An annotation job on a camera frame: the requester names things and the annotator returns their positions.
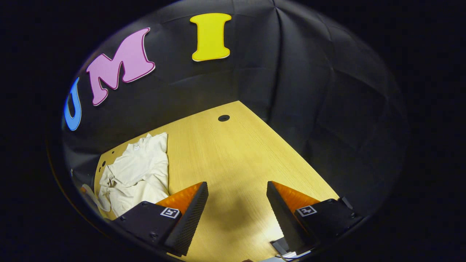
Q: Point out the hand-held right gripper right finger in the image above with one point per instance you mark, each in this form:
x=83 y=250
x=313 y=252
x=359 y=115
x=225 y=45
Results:
x=282 y=218

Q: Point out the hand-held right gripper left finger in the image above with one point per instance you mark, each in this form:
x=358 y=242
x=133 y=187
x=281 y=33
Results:
x=189 y=222

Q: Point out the white sweatshirt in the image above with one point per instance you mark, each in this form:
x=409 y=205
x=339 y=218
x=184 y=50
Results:
x=138 y=171

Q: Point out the black backdrop cloth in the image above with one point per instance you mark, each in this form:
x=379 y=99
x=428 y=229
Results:
x=309 y=91

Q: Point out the black bracket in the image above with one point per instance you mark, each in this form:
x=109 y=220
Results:
x=346 y=203

